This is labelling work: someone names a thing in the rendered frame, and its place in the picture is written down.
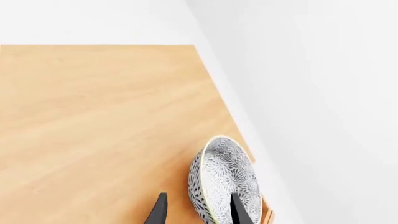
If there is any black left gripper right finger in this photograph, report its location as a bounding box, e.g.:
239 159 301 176
230 192 256 224

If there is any black and white patterned bowl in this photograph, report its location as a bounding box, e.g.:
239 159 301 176
187 135 262 224

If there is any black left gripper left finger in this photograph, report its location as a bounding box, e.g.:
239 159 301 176
144 192 169 224

